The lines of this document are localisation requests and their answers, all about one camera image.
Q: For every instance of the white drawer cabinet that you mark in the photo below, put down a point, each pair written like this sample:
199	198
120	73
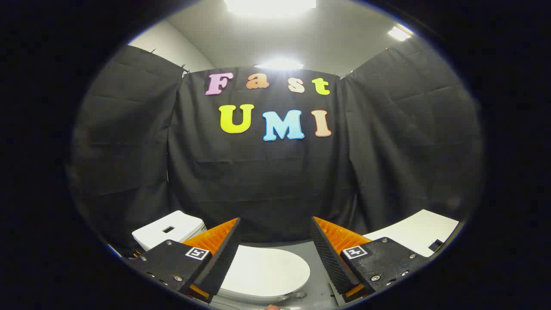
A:
413	232

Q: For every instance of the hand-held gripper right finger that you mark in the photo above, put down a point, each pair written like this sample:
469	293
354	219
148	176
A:
329	258

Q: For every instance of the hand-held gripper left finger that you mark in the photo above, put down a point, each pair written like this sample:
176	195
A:
224	258

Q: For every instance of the large ceiling light panel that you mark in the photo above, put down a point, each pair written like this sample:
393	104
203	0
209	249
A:
270	5

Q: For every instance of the white toilet tank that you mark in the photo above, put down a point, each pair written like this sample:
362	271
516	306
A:
186	221

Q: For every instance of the black backdrop cloth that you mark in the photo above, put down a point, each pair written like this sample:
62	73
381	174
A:
258	185

